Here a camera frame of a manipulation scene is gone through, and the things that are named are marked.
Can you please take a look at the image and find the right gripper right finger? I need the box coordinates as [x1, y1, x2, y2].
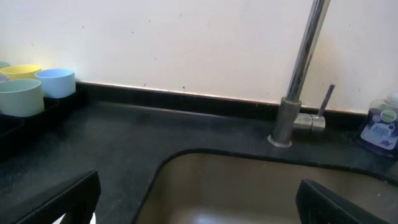
[295, 178, 393, 224]

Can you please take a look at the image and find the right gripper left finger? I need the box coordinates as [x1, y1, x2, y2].
[15, 169, 102, 224]

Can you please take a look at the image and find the steel sink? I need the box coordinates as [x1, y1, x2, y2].
[132, 148, 398, 224]

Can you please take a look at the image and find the steel tap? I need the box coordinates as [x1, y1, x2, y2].
[267, 0, 336, 148]

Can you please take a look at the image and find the black tray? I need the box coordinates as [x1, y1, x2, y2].
[0, 82, 87, 158]

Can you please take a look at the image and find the blue soap bottle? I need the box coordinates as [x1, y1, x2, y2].
[355, 91, 398, 158]

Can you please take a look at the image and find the light green cup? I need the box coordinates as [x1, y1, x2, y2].
[0, 78, 45, 118]

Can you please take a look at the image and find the blue cup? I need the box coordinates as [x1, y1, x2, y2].
[34, 68, 76, 100]

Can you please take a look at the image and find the yellow cup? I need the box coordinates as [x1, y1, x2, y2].
[0, 63, 42, 81]

